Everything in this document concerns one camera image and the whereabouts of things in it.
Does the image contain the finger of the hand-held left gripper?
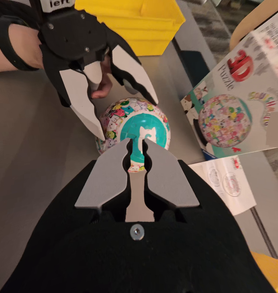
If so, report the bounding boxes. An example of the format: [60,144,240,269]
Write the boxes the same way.
[109,44,159,107]
[59,69,106,141]

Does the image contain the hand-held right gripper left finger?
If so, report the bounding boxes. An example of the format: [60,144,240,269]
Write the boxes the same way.
[74,138,133,222]

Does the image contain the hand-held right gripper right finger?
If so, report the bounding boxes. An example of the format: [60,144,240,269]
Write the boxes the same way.
[142,138,200,222]

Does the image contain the colourful puzzle ball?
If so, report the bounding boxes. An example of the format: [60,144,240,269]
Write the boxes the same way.
[96,97,171,173]

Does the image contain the white printed puzzle box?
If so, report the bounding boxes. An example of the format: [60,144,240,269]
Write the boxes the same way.
[180,30,278,159]

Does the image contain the person's left hand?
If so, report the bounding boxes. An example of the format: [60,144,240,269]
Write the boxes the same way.
[10,23,113,99]

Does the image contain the yellow plastic bin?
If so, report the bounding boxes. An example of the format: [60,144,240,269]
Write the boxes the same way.
[75,0,186,56]
[250,251,278,293]

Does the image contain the folded paper leaflet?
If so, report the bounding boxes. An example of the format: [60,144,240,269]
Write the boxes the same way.
[188,156,257,216]

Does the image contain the black wristband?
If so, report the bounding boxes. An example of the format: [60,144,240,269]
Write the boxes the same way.
[0,16,41,72]

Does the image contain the instruction sheet on wooden board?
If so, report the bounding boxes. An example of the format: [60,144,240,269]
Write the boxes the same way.
[229,0,278,52]

